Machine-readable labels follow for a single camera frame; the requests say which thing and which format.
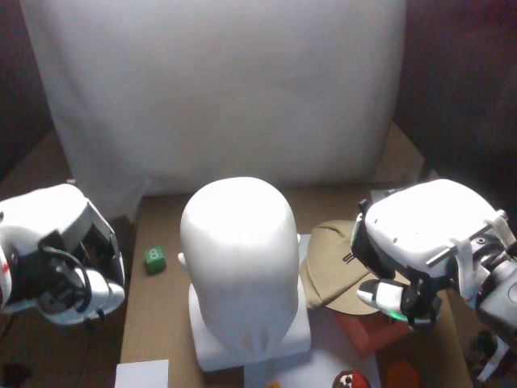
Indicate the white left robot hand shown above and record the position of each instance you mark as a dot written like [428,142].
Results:
[48,210]

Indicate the small white paper sheet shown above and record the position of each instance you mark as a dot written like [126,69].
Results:
[141,374]

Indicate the white backdrop sheet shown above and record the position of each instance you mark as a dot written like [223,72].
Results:
[222,89]

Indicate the orange-red box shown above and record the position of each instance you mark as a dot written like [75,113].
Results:
[371,333]

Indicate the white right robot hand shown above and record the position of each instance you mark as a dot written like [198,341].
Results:
[428,218]

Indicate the tan baseball cap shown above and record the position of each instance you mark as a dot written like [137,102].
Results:
[331,266]

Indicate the orange toy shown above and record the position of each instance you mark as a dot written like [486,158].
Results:
[402,376]

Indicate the white mannequin head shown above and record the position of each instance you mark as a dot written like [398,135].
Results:
[238,250]

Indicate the red toy with eyes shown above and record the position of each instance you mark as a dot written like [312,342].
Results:
[350,380]

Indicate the brown cardboard sheet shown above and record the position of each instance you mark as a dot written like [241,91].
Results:
[161,319]

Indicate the green number cube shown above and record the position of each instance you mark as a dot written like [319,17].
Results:
[155,260]

